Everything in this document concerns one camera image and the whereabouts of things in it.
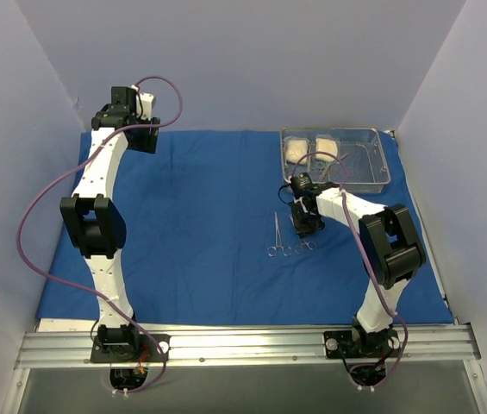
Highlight steel forceps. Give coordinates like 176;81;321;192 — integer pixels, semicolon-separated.
267;212;291;257
320;154;347;181

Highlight left white gauze pack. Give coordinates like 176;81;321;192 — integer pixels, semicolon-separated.
284;136;309;165

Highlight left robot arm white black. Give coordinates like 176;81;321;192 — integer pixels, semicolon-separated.
59;85;160;363

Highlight black thin cable right wrist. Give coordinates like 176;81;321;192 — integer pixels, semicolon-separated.
278;183;297;208

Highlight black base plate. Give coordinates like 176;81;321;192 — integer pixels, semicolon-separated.
90;334;170;364
323;328;401;360

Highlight aluminium front rail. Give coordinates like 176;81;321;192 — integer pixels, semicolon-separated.
15;319;481;369

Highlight white gauze pack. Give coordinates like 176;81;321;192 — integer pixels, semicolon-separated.
315;135;339;163
284;136;309;165

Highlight right white gauze pack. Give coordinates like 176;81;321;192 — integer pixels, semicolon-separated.
315;135;339;163

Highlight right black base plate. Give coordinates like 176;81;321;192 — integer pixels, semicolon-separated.
323;328;401;360

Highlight metal mesh instrument tray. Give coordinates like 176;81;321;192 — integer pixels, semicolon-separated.
280;128;390;194

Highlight steel scissors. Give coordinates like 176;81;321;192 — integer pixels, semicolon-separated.
293;235;316;254

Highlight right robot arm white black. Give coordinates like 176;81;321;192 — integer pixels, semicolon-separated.
289;172;426;356

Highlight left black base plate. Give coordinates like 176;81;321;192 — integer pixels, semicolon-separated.
90;334;170;364

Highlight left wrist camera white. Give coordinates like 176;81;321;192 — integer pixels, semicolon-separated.
131;85;155;121

